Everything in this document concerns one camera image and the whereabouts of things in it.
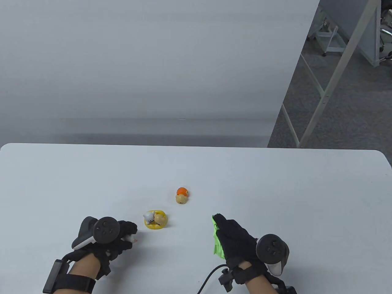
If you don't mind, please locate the person's left forearm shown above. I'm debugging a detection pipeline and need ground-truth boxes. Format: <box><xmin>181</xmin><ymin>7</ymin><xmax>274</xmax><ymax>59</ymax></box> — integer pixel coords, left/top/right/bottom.
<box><xmin>65</xmin><ymin>253</ymin><xmax>101</xmax><ymax>294</ymax></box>

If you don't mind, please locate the black left wrist mount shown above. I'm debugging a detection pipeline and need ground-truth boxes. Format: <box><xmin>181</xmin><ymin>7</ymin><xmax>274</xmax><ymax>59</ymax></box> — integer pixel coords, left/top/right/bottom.
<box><xmin>42</xmin><ymin>259</ymin><xmax>96</xmax><ymax>294</ymax></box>

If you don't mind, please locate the right grey black controller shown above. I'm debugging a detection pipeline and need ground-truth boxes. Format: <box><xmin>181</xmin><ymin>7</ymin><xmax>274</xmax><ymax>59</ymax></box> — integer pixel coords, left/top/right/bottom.
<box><xmin>256</xmin><ymin>234</ymin><xmax>290</xmax><ymax>276</ymax></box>

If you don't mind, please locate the left grey black controller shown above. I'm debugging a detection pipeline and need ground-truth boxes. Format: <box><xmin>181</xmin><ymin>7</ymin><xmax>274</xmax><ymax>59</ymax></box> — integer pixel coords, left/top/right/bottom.
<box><xmin>71</xmin><ymin>216</ymin><xmax>120</xmax><ymax>250</ymax></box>

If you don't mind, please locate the white metal support frame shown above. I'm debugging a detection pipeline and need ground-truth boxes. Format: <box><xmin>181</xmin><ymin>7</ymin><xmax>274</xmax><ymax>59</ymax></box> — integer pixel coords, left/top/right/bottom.
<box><xmin>280</xmin><ymin>0</ymin><xmax>382</xmax><ymax>148</ymax></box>

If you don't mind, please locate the person's right forearm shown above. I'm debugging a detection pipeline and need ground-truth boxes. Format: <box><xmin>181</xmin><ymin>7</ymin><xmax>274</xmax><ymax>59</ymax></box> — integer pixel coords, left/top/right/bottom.
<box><xmin>245</xmin><ymin>271</ymin><xmax>278</xmax><ymax>294</ymax></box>

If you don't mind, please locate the grey black controller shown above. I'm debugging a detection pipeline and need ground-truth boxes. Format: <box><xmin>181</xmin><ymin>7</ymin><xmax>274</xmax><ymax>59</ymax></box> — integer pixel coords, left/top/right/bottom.
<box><xmin>256</xmin><ymin>234</ymin><xmax>290</xmax><ymax>276</ymax></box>
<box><xmin>71</xmin><ymin>216</ymin><xmax>120</xmax><ymax>250</ymax></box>

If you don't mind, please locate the white backdrop panel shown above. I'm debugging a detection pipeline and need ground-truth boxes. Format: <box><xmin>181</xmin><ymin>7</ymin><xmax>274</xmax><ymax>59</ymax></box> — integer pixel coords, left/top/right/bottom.
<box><xmin>0</xmin><ymin>0</ymin><xmax>321</xmax><ymax>148</ymax></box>

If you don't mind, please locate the office chair base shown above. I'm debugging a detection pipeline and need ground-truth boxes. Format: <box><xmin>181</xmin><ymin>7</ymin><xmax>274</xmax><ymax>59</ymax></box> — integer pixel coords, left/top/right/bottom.
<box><xmin>379</xmin><ymin>0</ymin><xmax>392</xmax><ymax>63</ymax></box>

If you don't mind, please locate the black cable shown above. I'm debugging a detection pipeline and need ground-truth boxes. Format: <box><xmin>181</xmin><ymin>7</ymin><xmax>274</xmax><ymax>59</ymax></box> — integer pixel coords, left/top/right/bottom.
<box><xmin>198</xmin><ymin>265</ymin><xmax>228</xmax><ymax>294</ymax></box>

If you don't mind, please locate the person's right hand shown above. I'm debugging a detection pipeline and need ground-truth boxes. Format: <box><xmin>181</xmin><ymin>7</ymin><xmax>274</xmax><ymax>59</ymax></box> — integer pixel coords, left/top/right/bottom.
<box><xmin>213</xmin><ymin>214</ymin><xmax>267</xmax><ymax>267</ymax></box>

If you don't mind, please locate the green cleaning cloth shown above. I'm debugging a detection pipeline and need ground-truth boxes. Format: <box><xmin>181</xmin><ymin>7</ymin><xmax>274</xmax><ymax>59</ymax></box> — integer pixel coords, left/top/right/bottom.
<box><xmin>211</xmin><ymin>215</ymin><xmax>226</xmax><ymax>259</ymax></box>

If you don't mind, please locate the orange-shelled tan dog ornament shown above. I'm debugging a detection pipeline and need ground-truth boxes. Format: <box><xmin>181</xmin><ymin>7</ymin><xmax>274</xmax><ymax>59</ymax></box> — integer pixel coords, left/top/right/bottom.
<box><xmin>175</xmin><ymin>187</ymin><xmax>189</xmax><ymax>205</ymax></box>

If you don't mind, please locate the grey partition panel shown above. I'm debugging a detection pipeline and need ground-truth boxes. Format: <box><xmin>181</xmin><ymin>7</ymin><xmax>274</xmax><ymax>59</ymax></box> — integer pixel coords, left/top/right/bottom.
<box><xmin>320</xmin><ymin>0</ymin><xmax>382</xmax><ymax>66</ymax></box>

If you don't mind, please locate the yellow boat animals ornament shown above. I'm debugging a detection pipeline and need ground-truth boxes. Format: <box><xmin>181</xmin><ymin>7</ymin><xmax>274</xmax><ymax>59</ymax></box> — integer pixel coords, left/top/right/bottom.
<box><xmin>143</xmin><ymin>210</ymin><xmax>168</xmax><ymax>230</ymax></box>

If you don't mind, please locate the person's left hand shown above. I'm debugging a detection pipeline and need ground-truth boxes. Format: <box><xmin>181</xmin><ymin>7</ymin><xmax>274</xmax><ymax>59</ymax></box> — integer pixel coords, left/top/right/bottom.
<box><xmin>63</xmin><ymin>220</ymin><xmax>138</xmax><ymax>281</ymax></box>

